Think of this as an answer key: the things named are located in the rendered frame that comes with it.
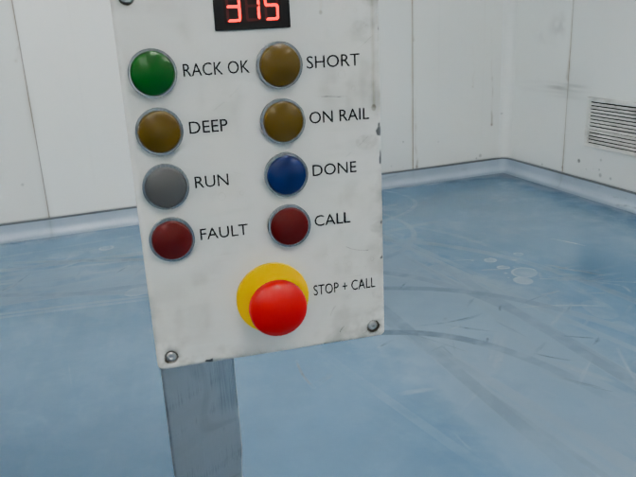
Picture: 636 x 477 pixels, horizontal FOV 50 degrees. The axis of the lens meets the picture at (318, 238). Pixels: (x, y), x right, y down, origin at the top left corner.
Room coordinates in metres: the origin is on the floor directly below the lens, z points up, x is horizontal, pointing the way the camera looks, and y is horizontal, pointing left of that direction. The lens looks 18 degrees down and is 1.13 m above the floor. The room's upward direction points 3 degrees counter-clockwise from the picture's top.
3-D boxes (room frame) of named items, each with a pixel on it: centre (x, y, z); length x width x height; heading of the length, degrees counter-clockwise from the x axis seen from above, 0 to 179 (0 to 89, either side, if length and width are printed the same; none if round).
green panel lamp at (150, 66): (0.43, 0.10, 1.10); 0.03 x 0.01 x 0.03; 104
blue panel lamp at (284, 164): (0.45, 0.02, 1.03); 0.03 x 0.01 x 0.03; 104
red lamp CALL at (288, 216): (0.45, 0.02, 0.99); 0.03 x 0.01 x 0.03; 104
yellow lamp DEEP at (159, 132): (0.43, 0.10, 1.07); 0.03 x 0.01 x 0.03; 104
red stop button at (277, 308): (0.45, 0.03, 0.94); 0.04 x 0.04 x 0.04; 14
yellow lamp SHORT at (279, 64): (0.45, 0.02, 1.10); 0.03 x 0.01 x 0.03; 104
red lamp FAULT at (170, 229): (0.43, 0.10, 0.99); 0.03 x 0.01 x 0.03; 104
